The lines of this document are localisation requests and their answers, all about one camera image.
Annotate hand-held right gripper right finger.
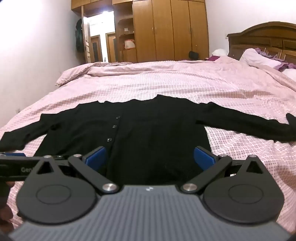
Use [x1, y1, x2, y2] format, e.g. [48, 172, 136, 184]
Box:
[181, 146, 269, 194]

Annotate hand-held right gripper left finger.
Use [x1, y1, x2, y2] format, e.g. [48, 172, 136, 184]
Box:
[30, 146, 118, 194]

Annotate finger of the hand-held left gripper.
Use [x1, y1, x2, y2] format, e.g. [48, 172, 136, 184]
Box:
[0, 152, 26, 158]

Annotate black button cardigan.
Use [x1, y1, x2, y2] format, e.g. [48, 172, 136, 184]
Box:
[0, 95, 296, 186]

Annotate dark hanging clothes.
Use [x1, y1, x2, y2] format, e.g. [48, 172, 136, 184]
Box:
[75, 19, 84, 52]

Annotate person's left hand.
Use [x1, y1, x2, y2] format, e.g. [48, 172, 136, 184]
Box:
[0, 181, 15, 224]

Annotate pink checked blanket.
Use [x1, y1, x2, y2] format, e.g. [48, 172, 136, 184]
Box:
[0, 56, 296, 232]

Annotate wooden room door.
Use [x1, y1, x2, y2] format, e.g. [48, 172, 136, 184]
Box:
[82, 21, 92, 63]

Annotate purple cloth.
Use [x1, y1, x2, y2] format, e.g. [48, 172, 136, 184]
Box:
[255, 47, 296, 72]

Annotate wooden wardrobe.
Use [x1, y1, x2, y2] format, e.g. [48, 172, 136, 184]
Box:
[71, 0, 210, 63]

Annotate dark wooden headboard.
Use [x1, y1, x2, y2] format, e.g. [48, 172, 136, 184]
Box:
[227, 22, 296, 66]

